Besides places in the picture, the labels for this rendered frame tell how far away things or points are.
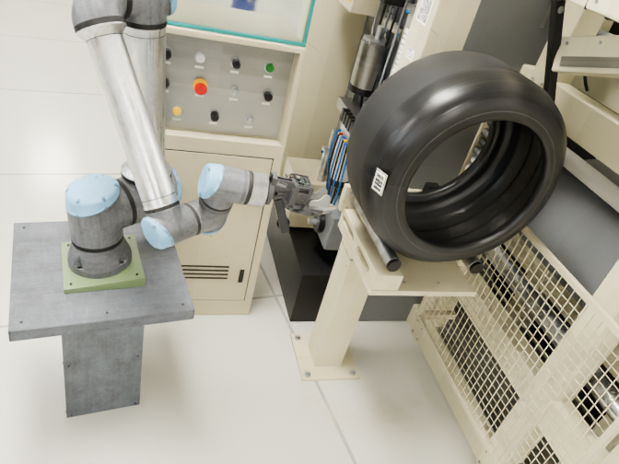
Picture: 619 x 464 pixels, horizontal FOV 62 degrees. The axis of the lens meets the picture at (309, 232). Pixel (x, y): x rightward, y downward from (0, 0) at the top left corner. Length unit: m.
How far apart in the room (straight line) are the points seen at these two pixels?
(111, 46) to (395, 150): 0.70
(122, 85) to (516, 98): 0.93
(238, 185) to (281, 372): 1.19
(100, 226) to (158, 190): 0.34
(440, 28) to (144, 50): 0.82
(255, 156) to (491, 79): 0.98
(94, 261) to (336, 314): 0.97
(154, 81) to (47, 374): 1.26
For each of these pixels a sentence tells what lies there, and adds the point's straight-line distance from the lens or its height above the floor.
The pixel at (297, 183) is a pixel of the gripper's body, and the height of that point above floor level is 1.09.
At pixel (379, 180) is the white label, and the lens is 1.32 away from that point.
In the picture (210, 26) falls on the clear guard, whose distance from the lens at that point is 1.84.
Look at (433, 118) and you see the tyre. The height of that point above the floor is 1.35.
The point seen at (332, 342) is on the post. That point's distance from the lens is 2.27.
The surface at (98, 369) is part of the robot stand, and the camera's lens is 1.97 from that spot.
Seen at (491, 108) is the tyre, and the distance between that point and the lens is 1.34.
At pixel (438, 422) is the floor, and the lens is 2.42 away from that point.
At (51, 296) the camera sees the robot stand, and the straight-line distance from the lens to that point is 1.70.
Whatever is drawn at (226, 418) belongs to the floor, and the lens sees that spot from 2.15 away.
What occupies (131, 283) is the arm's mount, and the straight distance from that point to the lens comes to 1.70.
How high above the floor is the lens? 1.76
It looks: 34 degrees down
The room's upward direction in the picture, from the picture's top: 15 degrees clockwise
